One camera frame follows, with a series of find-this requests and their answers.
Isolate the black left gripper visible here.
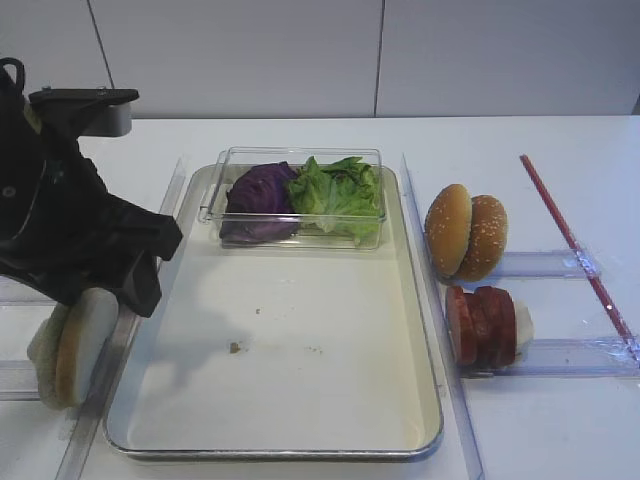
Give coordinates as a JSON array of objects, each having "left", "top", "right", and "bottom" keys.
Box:
[{"left": 1, "top": 57, "right": 183, "bottom": 318}]

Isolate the bun slice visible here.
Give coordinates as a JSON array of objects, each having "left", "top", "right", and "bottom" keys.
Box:
[
  {"left": 27, "top": 304, "right": 69, "bottom": 410},
  {"left": 55, "top": 288, "right": 119, "bottom": 408}
]

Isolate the green lettuce leaf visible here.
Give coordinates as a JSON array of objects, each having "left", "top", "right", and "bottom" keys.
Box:
[{"left": 286, "top": 156, "right": 381, "bottom": 245}]

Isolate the front meat patty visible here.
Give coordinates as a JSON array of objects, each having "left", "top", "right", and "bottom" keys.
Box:
[{"left": 446, "top": 286, "right": 478, "bottom": 367}]

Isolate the meat patty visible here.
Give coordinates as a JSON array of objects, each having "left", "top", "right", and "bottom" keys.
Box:
[
  {"left": 465, "top": 286, "right": 503, "bottom": 367},
  {"left": 446, "top": 286, "right": 478, "bottom": 367},
  {"left": 474, "top": 286, "right": 516, "bottom": 368}
]

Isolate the middle meat patty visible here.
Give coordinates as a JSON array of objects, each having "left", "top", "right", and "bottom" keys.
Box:
[{"left": 465, "top": 286, "right": 503, "bottom": 367}]

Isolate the rear meat patty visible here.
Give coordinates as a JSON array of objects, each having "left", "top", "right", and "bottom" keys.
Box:
[{"left": 474, "top": 286, "right": 516, "bottom": 368}]

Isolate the purple cabbage leaf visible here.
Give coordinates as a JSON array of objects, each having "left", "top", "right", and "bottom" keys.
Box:
[{"left": 219, "top": 161, "right": 299, "bottom": 244}]

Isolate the clear left tray divider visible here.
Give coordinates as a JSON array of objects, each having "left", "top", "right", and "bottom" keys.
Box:
[{"left": 52, "top": 157, "right": 186, "bottom": 480}]

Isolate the clear tray divider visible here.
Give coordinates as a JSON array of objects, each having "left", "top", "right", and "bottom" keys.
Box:
[
  {"left": 52, "top": 157, "right": 186, "bottom": 480},
  {"left": 399, "top": 156, "right": 486, "bottom": 479}
]

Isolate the metal baking tray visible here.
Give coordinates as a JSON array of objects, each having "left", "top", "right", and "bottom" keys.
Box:
[{"left": 104, "top": 171, "right": 444, "bottom": 462}]

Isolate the clear plastic container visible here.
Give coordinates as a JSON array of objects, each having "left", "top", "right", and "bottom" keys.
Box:
[{"left": 198, "top": 146, "right": 386, "bottom": 250}]

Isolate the plain top bun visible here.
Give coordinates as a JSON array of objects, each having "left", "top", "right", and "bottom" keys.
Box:
[{"left": 425, "top": 184, "right": 472, "bottom": 277}]

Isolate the sesame top bun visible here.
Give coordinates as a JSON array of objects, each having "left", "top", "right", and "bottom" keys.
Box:
[{"left": 455, "top": 195, "right": 508, "bottom": 282}]

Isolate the clear right tray divider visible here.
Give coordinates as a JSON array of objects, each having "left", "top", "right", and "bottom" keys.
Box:
[{"left": 399, "top": 156, "right": 486, "bottom": 479}]

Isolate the white onion slice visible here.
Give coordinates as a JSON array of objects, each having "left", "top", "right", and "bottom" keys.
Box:
[{"left": 514, "top": 300, "right": 535, "bottom": 359}]

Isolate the red plastic straw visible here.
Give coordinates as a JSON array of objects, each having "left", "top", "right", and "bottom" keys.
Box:
[{"left": 519, "top": 154, "right": 639, "bottom": 364}]

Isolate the clear left pusher rail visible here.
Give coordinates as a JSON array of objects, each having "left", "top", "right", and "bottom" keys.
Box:
[{"left": 1, "top": 277, "right": 55, "bottom": 401}]

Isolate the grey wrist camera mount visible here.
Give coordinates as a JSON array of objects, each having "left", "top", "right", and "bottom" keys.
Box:
[{"left": 28, "top": 88, "right": 140, "bottom": 139}]

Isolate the clear bun pusher rail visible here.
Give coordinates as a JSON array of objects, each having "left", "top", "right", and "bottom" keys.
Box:
[{"left": 489, "top": 249, "right": 601, "bottom": 279}]

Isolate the clear patty pusher rail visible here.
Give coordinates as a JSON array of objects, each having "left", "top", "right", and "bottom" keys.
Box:
[{"left": 459, "top": 337, "right": 639, "bottom": 379}]

